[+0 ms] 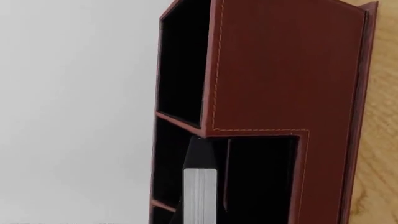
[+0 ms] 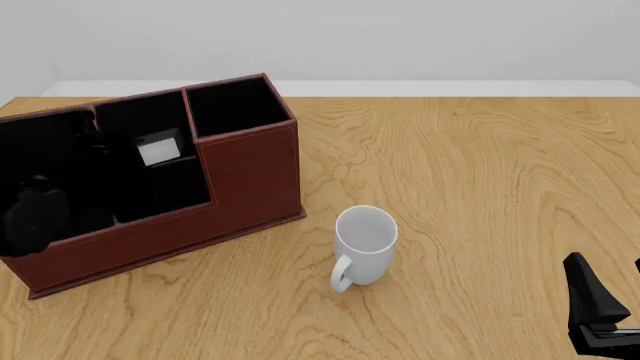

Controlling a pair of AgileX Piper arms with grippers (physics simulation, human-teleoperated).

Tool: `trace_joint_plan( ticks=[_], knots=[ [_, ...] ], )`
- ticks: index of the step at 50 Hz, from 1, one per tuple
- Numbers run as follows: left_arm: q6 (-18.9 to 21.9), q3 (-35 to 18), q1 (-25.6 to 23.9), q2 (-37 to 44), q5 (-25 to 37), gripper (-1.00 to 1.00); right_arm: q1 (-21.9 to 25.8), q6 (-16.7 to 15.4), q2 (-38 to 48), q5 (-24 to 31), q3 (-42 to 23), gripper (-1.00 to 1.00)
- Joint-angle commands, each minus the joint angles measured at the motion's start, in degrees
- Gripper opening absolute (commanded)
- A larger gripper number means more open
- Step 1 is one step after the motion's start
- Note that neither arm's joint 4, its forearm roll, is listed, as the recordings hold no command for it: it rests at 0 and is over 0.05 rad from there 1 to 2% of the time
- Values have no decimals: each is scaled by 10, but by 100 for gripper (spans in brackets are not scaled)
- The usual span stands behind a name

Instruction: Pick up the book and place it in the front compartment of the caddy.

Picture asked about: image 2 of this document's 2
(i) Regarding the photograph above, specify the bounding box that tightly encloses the red-brown desk caddy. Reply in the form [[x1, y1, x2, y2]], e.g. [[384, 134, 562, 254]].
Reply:
[[0, 72, 308, 301]]

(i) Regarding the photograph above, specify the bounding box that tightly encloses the small pale grey plate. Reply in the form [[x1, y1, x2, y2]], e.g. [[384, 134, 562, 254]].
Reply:
[[136, 137, 182, 168]]

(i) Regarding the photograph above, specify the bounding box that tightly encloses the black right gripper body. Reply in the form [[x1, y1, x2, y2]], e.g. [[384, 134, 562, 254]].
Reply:
[[567, 321, 640, 356]]

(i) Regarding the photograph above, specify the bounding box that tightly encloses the white ceramic mug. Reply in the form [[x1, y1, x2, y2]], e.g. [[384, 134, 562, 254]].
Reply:
[[329, 204, 400, 294]]

